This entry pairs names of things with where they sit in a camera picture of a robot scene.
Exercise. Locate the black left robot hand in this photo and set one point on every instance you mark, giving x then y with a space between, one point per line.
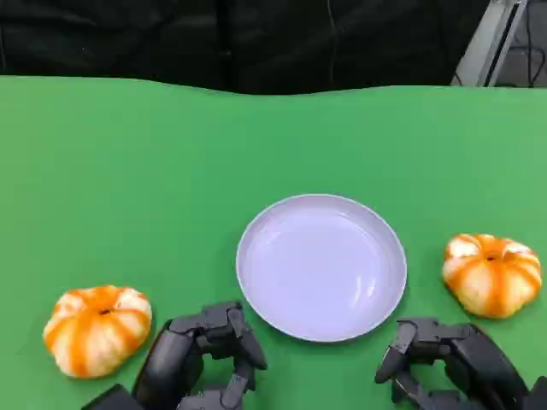
171 367

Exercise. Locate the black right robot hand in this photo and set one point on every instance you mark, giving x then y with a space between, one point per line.
478 359

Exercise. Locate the orange white toy bread roll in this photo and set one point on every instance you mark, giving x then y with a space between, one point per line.
491 277
94 333

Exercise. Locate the lilac plate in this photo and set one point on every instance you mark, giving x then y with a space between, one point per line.
320 265

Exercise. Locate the black backdrop curtain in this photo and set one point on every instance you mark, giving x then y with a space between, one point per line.
128 34

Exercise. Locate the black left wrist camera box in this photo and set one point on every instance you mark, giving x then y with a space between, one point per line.
111 399

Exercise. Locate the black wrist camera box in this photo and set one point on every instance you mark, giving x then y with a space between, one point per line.
111 399
539 397

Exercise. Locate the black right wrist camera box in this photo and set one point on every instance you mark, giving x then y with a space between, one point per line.
539 397

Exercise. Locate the silver aluminium frame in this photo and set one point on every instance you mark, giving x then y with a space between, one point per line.
491 42

